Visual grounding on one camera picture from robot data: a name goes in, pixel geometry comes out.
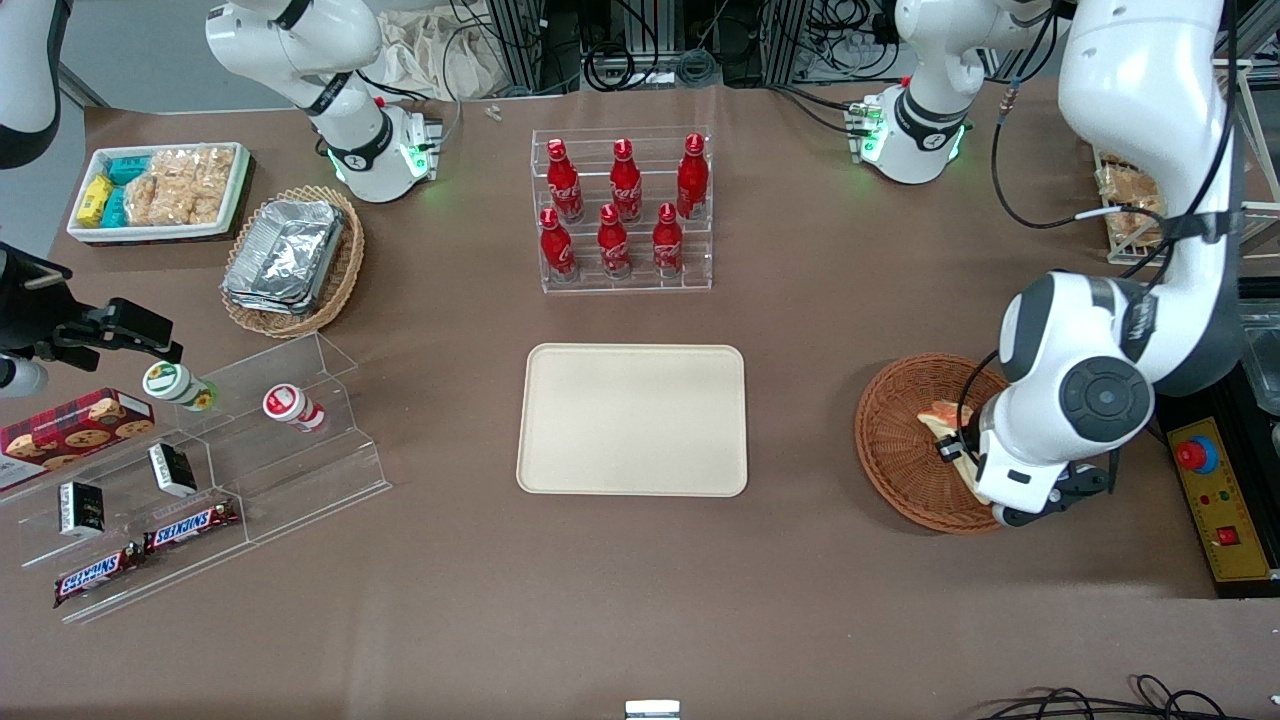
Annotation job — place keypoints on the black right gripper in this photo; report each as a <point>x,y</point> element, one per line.
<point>30,312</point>

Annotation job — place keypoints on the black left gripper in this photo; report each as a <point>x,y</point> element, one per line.
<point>972,436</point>

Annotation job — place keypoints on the triangle sandwich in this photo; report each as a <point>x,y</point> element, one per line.
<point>945,415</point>

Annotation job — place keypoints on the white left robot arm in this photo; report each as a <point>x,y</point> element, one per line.
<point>1140,80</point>

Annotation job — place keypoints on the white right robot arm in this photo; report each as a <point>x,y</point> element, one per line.
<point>350,130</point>

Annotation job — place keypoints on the brown round wicker basket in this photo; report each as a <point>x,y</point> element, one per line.
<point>900,440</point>

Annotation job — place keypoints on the light wicker basket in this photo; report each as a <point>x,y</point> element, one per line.
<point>350,262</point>

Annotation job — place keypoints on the cream plastic tray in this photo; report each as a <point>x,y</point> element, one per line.
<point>630,420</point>

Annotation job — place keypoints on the green lid yogurt cup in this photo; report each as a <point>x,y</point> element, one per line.
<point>175,383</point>

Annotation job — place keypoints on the white plastic bin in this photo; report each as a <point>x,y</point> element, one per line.
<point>160,233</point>

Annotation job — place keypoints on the teal snack packet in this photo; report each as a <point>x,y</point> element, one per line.
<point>115,208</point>
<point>128,170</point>

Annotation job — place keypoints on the clear bag of crackers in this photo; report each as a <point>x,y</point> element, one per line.
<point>150,200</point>
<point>205,180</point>

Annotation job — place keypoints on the red plaid cookie box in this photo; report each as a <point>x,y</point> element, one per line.
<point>70,430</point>

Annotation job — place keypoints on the yellow snack packet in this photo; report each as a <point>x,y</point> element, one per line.
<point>95,200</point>

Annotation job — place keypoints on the small black snack box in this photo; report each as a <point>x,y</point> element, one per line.
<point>82,508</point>
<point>172,470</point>

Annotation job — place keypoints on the stacked aluminium foil containers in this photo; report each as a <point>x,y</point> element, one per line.
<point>285,255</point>

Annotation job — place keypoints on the red lid yogurt cup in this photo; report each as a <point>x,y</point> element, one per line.
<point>290,405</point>

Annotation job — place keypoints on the clear acrylic stepped shelf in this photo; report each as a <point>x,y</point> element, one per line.
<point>130,520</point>
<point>300,470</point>

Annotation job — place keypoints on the yellow emergency stop box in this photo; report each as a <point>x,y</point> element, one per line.
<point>1225,520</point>

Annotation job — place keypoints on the Snickers chocolate bar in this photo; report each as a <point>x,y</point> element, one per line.
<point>190,527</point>
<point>95,577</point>

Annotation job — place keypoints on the grey metal container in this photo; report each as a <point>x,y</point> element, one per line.
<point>1262,350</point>

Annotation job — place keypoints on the clear bag of snacks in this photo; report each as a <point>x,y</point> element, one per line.
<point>1130,195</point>

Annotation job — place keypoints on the white plastic bag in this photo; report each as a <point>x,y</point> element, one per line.
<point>430,60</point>

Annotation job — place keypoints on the red cola bottle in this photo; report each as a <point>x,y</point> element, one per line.
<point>626,185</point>
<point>667,245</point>
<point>613,245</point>
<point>692,180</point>
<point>556,250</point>
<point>565,185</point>

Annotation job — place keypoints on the clear acrylic bottle rack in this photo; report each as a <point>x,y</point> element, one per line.
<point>595,160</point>

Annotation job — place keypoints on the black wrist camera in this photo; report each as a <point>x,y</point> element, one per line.
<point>955,448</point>

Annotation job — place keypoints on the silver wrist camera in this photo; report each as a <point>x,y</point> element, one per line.
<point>20,378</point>

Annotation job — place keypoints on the white frame snack rack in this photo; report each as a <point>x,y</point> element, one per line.
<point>1245,140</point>

